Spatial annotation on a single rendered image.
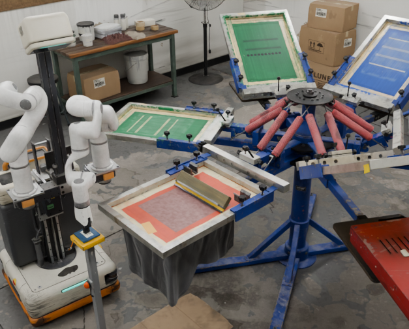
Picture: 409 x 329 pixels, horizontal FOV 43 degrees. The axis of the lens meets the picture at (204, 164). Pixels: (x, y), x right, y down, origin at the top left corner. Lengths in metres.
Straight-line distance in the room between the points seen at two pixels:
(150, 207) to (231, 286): 1.15
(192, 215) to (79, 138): 0.75
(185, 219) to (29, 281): 1.28
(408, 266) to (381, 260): 0.11
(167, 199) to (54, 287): 1.02
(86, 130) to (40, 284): 1.39
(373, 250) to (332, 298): 1.41
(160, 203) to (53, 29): 1.10
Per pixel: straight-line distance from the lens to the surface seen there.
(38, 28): 2.47
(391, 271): 2.35
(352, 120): 3.53
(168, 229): 2.73
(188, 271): 2.86
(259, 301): 3.71
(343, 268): 4.06
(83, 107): 2.56
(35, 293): 3.54
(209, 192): 2.91
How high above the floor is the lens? 2.56
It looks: 29 degrees down
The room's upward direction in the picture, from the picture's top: 1 degrees counter-clockwise
